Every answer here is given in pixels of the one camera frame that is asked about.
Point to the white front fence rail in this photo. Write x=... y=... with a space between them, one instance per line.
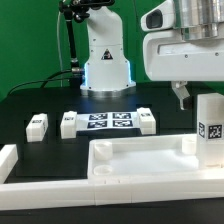
x=53 y=194

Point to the white left fence piece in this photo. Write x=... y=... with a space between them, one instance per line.
x=8 y=159

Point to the white desk top tray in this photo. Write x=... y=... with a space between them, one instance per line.
x=154 y=157

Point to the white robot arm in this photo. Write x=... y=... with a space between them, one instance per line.
x=107 y=70

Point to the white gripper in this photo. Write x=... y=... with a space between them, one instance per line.
x=184 y=42

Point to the fiducial marker sheet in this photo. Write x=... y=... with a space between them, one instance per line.
x=107 y=120

